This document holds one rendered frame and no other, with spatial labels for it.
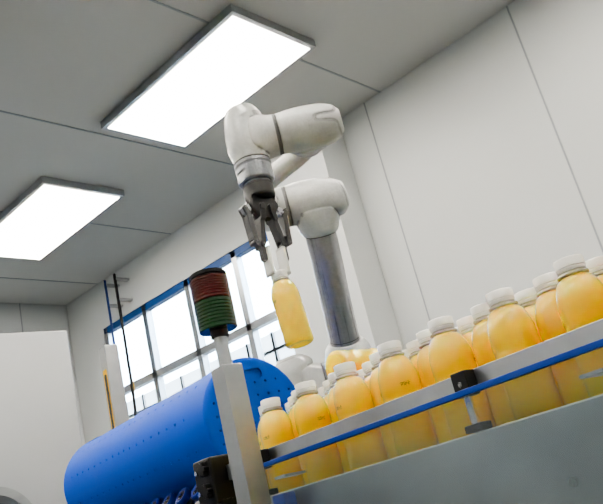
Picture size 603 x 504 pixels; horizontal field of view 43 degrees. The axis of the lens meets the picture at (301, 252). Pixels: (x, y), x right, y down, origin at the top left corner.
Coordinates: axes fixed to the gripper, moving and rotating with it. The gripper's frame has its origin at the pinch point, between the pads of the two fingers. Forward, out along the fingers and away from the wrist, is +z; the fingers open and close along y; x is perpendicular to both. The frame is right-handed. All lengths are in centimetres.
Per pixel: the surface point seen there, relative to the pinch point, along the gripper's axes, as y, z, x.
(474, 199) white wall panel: -264, -97, -122
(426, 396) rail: 24, 44, 55
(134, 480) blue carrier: 16, 37, -57
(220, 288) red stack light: 39, 19, 32
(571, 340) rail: 24, 44, 80
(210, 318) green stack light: 41, 23, 31
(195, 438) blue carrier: 16.6, 34.1, -21.8
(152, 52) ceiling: -90, -198, -171
